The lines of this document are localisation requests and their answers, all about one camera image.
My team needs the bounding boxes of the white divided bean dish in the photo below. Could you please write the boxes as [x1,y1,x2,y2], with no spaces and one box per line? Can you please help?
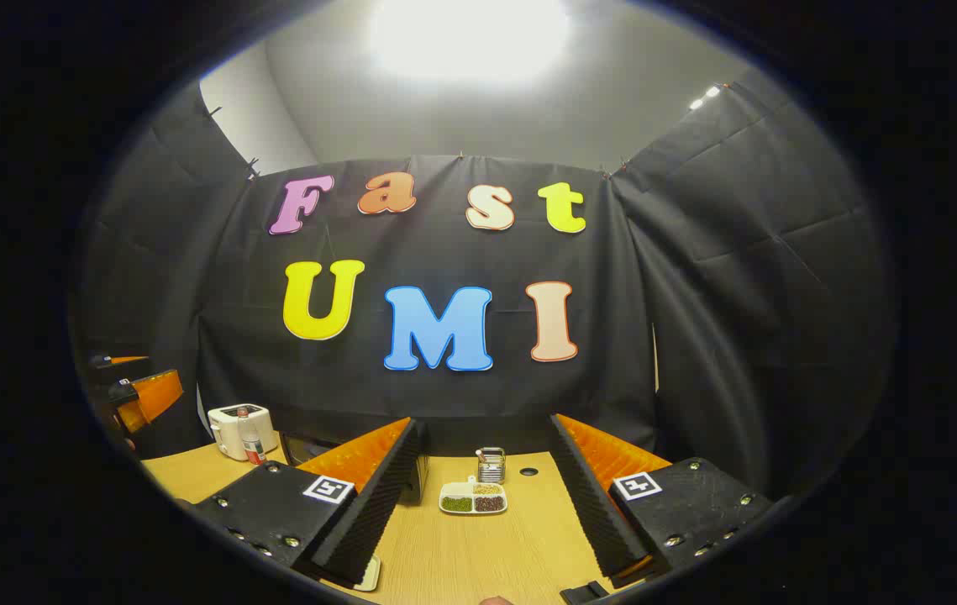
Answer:
[439,479,508,516]

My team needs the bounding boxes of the white toaster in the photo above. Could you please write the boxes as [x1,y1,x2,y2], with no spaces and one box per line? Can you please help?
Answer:
[208,403,279,462]

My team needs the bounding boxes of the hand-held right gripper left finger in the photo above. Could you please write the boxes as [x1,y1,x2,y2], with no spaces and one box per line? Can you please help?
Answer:
[191,418,427,587]

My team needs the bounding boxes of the ceiling light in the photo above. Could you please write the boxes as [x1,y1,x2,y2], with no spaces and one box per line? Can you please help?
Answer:
[367,0,573,83]

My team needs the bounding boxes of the clear plastic water bottle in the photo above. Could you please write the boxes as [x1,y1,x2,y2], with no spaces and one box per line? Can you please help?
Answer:
[237,407,267,466]

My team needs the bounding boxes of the cream food plate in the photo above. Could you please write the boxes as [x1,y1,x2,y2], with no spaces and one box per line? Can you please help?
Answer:
[350,555,382,592]

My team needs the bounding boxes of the black backdrop cloth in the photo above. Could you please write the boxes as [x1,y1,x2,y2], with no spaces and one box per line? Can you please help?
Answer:
[75,80,895,505]

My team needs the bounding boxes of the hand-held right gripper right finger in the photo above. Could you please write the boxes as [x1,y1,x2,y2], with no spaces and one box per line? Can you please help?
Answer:
[549,413,775,589]

